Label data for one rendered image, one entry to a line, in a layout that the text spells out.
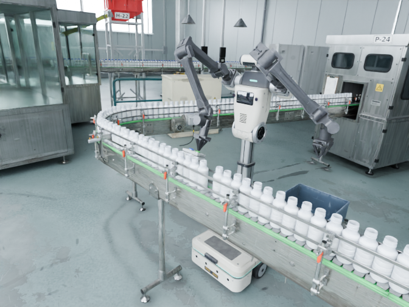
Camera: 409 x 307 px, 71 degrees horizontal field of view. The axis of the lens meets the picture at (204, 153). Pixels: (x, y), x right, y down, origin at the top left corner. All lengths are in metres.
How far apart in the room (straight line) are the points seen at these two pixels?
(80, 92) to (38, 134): 2.36
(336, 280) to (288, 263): 0.20
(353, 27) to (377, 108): 9.23
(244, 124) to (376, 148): 3.16
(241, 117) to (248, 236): 0.92
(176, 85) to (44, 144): 2.50
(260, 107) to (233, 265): 1.15
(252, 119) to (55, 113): 3.18
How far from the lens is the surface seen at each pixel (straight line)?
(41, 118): 4.49
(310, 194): 1.92
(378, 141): 4.89
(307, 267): 1.30
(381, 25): 13.56
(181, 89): 5.64
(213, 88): 5.94
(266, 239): 1.35
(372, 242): 1.18
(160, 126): 3.16
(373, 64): 4.91
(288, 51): 7.60
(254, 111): 1.96
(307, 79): 8.18
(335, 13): 14.20
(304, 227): 1.26
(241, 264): 2.26
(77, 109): 6.71
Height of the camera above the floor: 1.74
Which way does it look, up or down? 20 degrees down
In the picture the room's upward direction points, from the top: 2 degrees clockwise
